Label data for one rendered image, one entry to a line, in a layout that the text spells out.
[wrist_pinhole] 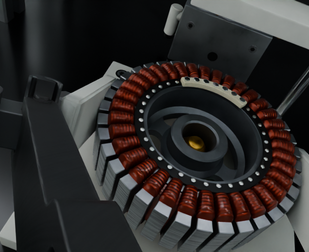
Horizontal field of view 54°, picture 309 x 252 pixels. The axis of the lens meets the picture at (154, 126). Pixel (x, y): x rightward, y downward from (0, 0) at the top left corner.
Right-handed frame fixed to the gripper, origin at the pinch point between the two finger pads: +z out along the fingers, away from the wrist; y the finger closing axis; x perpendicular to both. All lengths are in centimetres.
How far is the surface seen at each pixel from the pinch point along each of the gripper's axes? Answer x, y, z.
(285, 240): -3.4, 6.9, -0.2
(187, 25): 6.0, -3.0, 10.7
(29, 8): 2.6, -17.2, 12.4
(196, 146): -0.1, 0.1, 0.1
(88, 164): -3.4, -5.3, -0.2
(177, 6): 7.2, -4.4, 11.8
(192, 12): 7.0, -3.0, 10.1
